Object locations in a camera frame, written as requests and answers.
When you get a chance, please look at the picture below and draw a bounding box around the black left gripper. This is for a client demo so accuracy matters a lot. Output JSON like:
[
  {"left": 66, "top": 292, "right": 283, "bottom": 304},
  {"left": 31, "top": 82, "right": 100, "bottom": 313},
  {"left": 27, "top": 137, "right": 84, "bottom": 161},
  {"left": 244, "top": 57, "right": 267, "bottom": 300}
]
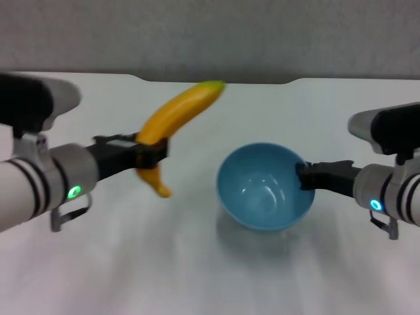
[{"left": 85, "top": 133, "right": 171, "bottom": 182}]

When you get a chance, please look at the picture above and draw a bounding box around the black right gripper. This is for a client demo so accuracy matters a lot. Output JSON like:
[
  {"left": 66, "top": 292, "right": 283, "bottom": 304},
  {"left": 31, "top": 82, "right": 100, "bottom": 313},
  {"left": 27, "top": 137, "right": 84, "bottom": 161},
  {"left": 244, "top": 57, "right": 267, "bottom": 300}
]
[{"left": 295, "top": 159, "right": 362, "bottom": 198}]

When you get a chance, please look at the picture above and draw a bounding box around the yellow banana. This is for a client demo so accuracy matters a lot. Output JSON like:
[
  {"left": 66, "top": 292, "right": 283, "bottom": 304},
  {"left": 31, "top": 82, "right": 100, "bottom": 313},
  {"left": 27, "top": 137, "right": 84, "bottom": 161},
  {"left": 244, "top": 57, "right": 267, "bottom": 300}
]
[{"left": 135, "top": 80, "right": 226, "bottom": 199}]

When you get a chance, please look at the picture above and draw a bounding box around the blue bowl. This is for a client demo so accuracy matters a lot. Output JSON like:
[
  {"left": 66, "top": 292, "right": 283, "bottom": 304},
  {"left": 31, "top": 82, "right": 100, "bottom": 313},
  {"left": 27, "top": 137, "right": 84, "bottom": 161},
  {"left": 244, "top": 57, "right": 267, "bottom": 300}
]
[{"left": 215, "top": 142, "right": 316, "bottom": 230}]

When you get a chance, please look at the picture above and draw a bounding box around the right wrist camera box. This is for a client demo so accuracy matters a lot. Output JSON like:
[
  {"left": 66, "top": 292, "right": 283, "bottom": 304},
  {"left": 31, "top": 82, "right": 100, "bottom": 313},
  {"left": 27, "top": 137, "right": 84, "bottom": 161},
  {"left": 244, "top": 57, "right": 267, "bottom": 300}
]
[{"left": 347, "top": 102, "right": 420, "bottom": 156}]

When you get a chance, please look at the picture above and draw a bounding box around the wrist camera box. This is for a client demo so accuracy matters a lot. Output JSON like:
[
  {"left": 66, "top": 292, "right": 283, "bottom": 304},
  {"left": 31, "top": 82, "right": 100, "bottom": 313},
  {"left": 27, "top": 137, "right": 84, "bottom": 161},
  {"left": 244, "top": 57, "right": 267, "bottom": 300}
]
[
  {"left": 347, "top": 102, "right": 420, "bottom": 156},
  {"left": 0, "top": 72, "right": 82, "bottom": 138}
]

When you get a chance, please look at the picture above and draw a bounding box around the grey cable connector right arm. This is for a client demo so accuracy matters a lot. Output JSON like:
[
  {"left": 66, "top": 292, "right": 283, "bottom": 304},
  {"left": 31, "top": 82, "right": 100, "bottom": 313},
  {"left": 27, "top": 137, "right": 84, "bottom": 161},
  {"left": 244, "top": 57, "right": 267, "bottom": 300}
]
[{"left": 369, "top": 209, "right": 400, "bottom": 240}]

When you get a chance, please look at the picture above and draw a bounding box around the grey cable connector arm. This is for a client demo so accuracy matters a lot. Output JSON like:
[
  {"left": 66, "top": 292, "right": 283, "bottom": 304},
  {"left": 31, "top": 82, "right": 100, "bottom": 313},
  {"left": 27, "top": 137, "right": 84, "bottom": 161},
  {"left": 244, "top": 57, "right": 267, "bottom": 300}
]
[
  {"left": 50, "top": 193, "right": 93, "bottom": 233},
  {"left": 369, "top": 209, "right": 400, "bottom": 240}
]

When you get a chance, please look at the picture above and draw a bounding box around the grey cable connector left arm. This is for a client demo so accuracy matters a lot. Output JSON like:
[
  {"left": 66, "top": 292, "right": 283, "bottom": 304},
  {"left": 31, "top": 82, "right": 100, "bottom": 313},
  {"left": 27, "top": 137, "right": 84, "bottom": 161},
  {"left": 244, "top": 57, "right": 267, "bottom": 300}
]
[{"left": 50, "top": 193, "right": 93, "bottom": 233}]

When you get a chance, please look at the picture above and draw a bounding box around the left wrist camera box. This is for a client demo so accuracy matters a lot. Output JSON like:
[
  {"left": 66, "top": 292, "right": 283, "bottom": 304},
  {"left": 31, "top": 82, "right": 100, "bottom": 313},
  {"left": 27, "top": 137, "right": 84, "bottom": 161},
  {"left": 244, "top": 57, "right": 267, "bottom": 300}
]
[{"left": 0, "top": 72, "right": 82, "bottom": 138}]

